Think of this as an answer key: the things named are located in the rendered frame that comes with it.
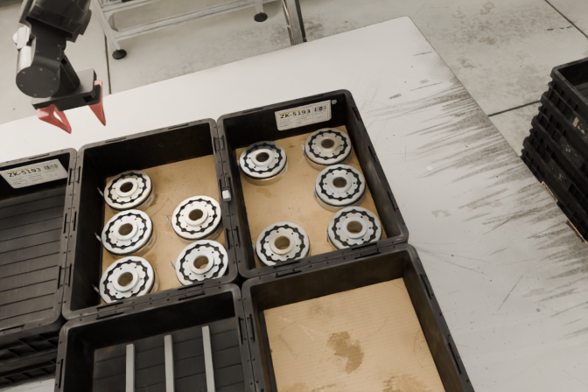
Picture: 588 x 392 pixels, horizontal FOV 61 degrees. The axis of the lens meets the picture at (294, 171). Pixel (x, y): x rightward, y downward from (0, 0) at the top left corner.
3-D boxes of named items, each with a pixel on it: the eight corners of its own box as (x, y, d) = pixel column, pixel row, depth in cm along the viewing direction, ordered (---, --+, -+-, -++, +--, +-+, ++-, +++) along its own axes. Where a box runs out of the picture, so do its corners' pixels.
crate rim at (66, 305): (82, 152, 108) (77, 145, 106) (217, 123, 109) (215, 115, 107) (66, 327, 83) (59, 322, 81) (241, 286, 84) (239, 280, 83)
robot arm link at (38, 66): (91, 4, 77) (31, -22, 72) (95, 44, 70) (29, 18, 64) (64, 64, 82) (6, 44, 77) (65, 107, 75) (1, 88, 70)
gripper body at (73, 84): (96, 99, 83) (77, 63, 77) (36, 113, 82) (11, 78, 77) (98, 75, 87) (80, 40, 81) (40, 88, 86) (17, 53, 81)
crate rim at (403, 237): (217, 123, 109) (215, 115, 107) (349, 94, 111) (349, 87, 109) (241, 286, 84) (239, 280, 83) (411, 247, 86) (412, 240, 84)
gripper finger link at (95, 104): (116, 133, 89) (95, 94, 82) (77, 143, 88) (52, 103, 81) (117, 108, 93) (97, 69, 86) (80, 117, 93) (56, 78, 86)
